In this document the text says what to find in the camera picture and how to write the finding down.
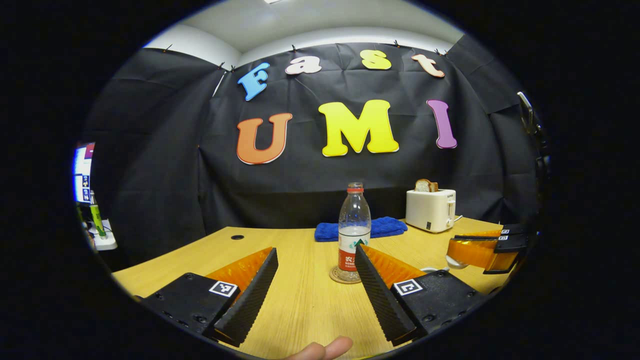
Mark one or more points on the round wooden coaster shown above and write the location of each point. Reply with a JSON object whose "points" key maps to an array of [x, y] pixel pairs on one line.
{"points": [[342, 277]]}

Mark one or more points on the white ceramic teacup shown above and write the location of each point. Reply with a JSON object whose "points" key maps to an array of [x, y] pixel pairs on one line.
{"points": [[429, 269]]}

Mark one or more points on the blue folded towel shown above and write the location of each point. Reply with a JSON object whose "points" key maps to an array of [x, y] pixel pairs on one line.
{"points": [[390, 227]]}

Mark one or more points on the black backdrop cloth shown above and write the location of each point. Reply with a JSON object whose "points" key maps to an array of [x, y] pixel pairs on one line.
{"points": [[165, 175]]}

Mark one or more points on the green label bottle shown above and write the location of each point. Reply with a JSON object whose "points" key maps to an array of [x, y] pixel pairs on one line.
{"points": [[96, 220]]}

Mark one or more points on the white toaster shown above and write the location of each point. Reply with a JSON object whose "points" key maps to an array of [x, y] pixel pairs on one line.
{"points": [[430, 210]]}

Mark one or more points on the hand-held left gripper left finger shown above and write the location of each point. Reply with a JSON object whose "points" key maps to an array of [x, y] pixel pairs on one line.
{"points": [[252, 297]]}

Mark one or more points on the small white side table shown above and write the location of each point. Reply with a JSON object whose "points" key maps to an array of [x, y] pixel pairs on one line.
{"points": [[106, 244]]}

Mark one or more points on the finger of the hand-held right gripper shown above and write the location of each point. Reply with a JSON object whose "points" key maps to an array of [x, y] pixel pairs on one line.
{"points": [[515, 230], [512, 243]]}

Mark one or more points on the computer monitor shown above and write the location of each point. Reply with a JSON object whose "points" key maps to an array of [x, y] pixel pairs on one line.
{"points": [[82, 172]]}

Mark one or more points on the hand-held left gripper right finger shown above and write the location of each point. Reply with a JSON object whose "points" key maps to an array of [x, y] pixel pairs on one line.
{"points": [[380, 300]]}

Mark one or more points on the clear plastic water bottle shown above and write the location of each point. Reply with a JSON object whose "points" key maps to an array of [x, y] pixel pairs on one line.
{"points": [[354, 220]]}

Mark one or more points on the white teacup lid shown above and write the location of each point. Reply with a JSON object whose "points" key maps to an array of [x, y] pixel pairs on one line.
{"points": [[452, 262]]}

